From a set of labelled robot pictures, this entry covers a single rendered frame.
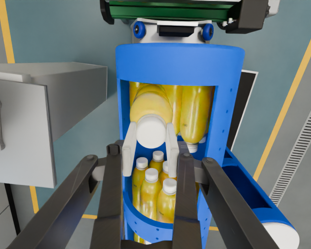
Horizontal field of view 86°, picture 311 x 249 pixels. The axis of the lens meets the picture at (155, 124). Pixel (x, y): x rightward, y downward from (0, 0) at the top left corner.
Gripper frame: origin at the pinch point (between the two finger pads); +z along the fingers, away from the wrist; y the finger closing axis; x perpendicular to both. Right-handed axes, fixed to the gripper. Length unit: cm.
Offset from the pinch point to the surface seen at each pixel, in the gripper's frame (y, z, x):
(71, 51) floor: -69, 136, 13
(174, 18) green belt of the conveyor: 6, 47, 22
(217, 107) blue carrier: 12.2, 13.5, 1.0
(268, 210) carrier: 52, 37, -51
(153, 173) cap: 0.9, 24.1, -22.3
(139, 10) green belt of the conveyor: -5, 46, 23
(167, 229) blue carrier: 4.5, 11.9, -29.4
